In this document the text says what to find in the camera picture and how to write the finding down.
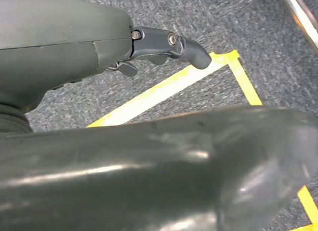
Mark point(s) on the yellow floor tape square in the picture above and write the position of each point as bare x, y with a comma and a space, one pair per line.
161, 89

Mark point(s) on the grey robot left leg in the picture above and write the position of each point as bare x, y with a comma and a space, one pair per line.
149, 173

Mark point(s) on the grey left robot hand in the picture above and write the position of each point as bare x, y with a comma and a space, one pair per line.
62, 42

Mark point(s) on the steel workbench table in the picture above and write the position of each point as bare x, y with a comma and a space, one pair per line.
303, 17

